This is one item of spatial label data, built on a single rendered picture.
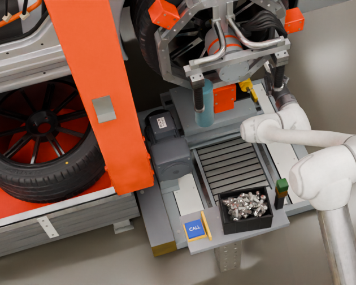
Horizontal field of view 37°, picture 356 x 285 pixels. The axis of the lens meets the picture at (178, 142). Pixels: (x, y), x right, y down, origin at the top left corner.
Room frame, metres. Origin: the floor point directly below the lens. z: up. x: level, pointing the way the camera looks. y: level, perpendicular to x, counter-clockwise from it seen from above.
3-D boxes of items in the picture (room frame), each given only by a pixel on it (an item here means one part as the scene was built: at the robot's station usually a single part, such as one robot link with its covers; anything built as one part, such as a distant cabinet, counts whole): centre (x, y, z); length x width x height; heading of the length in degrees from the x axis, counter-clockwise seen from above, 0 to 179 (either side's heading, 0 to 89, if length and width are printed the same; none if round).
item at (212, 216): (0.93, -0.18, 0.44); 0.43 x 0.17 x 0.03; 99
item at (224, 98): (1.60, -0.23, 0.48); 0.16 x 0.12 x 0.17; 9
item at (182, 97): (1.73, -0.21, 0.32); 0.40 x 0.30 x 0.28; 99
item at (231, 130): (1.73, -0.21, 0.13); 0.50 x 0.36 x 0.10; 99
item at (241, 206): (0.93, -0.23, 0.51); 0.20 x 0.14 x 0.13; 91
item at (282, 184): (0.96, -0.38, 0.64); 0.04 x 0.04 x 0.04; 9
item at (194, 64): (1.42, -0.16, 1.03); 0.19 x 0.18 x 0.11; 9
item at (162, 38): (1.56, -0.24, 0.85); 0.54 x 0.07 x 0.54; 99
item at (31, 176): (1.55, 0.63, 0.39); 0.66 x 0.66 x 0.24
